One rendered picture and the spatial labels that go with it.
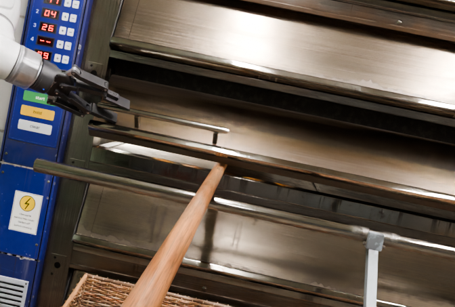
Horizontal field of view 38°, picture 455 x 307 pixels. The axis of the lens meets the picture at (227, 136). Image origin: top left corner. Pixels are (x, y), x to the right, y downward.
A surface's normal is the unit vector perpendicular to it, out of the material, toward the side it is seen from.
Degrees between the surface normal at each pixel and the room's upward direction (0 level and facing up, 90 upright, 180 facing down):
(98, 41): 90
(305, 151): 48
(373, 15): 90
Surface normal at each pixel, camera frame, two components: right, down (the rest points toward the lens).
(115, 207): 0.01, -0.29
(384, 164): 0.09, -0.62
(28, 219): -0.07, 0.04
